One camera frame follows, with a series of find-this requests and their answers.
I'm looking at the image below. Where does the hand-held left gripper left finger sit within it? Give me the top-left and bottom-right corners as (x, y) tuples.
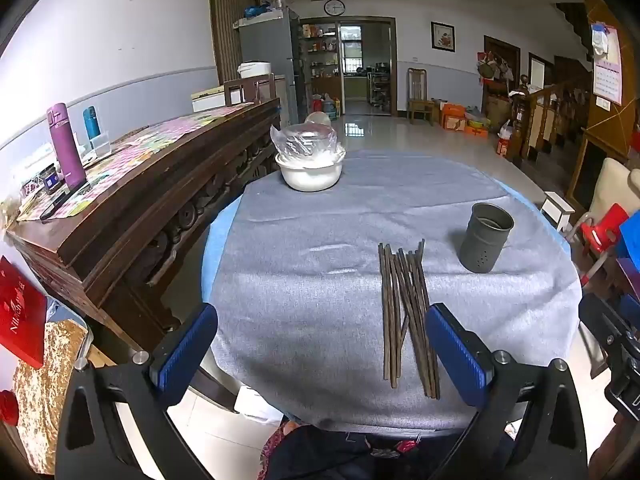
(55, 302), (219, 480)

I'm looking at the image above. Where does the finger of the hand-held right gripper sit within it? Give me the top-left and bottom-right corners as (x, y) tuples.
(579, 292), (640, 357)

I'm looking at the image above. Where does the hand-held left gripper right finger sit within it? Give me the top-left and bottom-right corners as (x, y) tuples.
(425, 302), (588, 480)

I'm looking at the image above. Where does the bundle of dark chopsticks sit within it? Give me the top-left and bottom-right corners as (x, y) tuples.
(378, 239), (442, 400)

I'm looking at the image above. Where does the grey perforated chopstick holder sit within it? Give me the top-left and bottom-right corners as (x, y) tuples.
(459, 202), (515, 274)

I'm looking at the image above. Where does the person's right hand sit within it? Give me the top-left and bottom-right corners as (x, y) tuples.
(589, 417), (640, 480)

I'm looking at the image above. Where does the red plastic chair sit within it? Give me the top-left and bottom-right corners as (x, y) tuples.
(570, 203), (631, 262)

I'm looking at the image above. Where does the small white stool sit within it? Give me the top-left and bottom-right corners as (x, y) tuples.
(542, 191), (577, 233)

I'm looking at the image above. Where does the blue table cover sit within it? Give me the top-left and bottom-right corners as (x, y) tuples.
(201, 180), (572, 311)

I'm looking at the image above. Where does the cream armchair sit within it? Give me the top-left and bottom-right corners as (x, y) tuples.
(584, 157), (640, 222)

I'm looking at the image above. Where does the grey tablecloth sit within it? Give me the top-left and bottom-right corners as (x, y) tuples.
(209, 149), (583, 433)

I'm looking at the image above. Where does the gold glitter sheet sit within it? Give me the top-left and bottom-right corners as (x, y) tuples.
(12, 320), (89, 476)

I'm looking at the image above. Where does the person's dark clothing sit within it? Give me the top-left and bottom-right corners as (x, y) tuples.
(260, 420), (516, 480)

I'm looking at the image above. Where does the red box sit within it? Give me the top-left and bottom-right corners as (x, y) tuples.
(0, 255), (49, 369)

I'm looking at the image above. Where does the red round object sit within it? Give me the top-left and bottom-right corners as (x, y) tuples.
(0, 390), (19, 426)

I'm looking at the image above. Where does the wooden pillar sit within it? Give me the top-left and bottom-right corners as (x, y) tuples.
(565, 0), (640, 211)

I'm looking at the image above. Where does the black phone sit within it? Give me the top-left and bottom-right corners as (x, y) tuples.
(39, 182), (92, 222)

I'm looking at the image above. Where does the wooden stair railing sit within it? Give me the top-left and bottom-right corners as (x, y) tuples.
(509, 79), (592, 162)

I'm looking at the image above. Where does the white bowl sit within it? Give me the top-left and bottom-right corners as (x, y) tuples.
(275, 147), (347, 192)

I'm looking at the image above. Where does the colourful patterned mat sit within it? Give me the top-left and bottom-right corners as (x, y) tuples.
(17, 104), (256, 222)

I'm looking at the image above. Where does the small glass jar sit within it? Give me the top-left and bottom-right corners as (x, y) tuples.
(37, 165), (62, 194)

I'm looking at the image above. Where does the clear plastic container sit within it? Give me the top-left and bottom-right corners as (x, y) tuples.
(75, 130), (112, 158)

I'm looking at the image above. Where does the purple thermos bottle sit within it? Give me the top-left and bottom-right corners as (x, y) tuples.
(46, 103), (88, 191)

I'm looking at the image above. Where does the clear plastic bag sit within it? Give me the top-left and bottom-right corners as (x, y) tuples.
(270, 123), (347, 167)

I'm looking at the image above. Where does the teal thermos bottle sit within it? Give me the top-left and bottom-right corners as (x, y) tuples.
(82, 106), (102, 142)

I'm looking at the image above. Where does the tall-backed wooden chair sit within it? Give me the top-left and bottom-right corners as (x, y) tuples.
(407, 67), (437, 124)

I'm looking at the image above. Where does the dark wooden chair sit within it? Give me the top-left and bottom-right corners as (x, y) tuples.
(223, 74), (277, 107)

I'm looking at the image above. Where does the white chest freezer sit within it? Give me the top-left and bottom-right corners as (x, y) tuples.
(272, 75), (290, 128)

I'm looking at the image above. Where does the white rice cooker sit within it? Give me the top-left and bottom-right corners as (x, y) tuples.
(237, 61), (273, 80)

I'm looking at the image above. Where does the grey refrigerator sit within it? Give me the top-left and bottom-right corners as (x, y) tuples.
(239, 7), (302, 128)

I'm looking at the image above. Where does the framed picture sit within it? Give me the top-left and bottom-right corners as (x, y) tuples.
(431, 21), (457, 54)

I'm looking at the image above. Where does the brown door curtain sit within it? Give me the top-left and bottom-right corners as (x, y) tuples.
(208, 0), (261, 86)

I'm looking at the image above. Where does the kitchen shelf rack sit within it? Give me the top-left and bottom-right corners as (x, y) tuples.
(300, 22), (341, 81)

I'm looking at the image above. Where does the wall calendar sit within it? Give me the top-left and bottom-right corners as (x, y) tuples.
(590, 22), (624, 107)

